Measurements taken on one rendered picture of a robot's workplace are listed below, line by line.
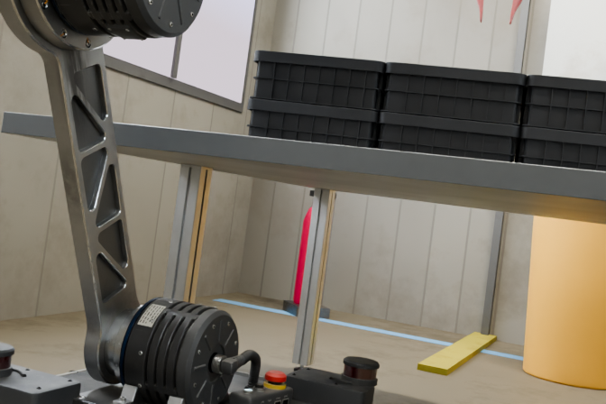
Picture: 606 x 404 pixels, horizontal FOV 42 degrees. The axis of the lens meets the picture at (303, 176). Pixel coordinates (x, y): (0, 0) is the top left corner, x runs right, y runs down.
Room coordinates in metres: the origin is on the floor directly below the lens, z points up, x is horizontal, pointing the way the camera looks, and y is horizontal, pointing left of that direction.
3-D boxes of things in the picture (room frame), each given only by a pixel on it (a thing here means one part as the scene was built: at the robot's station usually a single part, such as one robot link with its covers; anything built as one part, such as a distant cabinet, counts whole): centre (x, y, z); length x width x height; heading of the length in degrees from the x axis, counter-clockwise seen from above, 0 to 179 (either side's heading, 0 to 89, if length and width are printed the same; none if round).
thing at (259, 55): (1.94, -0.04, 0.92); 0.40 x 0.30 x 0.02; 167
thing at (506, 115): (1.87, -0.33, 0.87); 0.40 x 0.30 x 0.11; 167
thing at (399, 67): (1.87, -0.33, 0.92); 0.40 x 0.30 x 0.02; 167
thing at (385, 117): (1.87, -0.33, 0.76); 0.40 x 0.30 x 0.12; 167
